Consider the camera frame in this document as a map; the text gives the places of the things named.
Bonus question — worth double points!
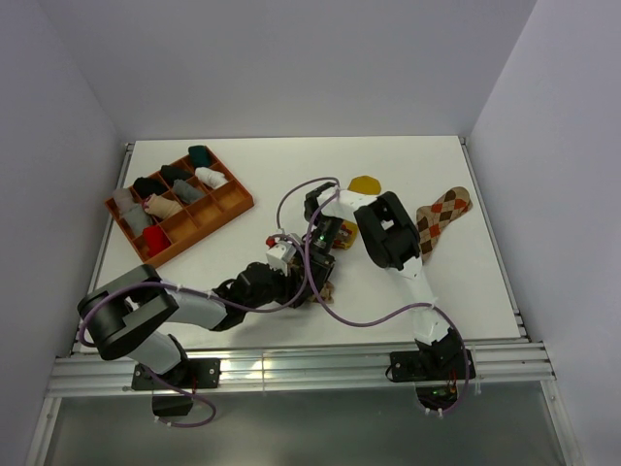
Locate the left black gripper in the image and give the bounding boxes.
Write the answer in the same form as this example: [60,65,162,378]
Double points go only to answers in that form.
[244,261,313,313]

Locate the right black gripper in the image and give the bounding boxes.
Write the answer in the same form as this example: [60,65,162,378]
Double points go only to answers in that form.
[294,216,344,294]

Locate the brown argyle sock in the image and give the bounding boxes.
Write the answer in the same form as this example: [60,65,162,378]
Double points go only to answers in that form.
[291,281,335,309]

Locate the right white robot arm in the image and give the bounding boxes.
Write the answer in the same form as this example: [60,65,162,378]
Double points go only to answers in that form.
[304,183,470,379]

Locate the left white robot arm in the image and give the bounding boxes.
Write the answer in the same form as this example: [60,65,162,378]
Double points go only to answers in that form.
[77,262,310,387]

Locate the yellow sock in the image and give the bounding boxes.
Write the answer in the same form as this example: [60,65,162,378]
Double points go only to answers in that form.
[332,175,381,250]

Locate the orange argyle sock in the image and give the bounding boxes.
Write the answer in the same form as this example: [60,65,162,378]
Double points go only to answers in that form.
[416,186,473,263]

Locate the white rolled sock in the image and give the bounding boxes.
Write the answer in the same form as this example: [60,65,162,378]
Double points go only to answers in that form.
[195,167,228,189]

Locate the red rolled sock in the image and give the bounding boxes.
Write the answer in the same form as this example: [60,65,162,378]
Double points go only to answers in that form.
[142,225,171,257]

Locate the grey rolled sock middle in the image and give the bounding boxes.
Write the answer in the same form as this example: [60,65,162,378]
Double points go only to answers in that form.
[173,179,206,205]

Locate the orange compartment tray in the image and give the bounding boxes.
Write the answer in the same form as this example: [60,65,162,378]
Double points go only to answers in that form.
[105,145,254,268]

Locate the beige rolled sock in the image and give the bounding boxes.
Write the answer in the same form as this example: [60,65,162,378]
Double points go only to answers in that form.
[143,195,182,220]

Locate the dark grey rolled sock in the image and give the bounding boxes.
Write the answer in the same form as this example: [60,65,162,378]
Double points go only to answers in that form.
[121,205,153,237]

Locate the dark green rolled sock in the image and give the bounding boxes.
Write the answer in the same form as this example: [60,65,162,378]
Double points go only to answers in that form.
[188,145,212,169]

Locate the black rolled sock upper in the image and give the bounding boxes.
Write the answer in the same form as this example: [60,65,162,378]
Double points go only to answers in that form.
[159,165,192,187]

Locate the black rolled sock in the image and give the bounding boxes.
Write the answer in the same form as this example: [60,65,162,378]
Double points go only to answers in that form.
[159,165,192,187]
[132,177,168,199]

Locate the black rolled sock left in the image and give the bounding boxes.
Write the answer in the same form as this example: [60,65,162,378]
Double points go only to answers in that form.
[132,177,168,199]

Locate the light grey rolled sock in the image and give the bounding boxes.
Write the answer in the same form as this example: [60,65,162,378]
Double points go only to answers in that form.
[113,188,137,215]

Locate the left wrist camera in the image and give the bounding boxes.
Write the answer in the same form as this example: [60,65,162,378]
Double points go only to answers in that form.
[266,233,302,276]

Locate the aluminium rail frame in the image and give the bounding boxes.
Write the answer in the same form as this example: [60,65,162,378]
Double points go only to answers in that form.
[23,140,583,466]

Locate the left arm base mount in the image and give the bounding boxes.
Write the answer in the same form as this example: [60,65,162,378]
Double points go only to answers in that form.
[131,357,221,422]

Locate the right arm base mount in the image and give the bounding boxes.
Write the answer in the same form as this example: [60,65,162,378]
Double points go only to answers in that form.
[384,350,476,410]

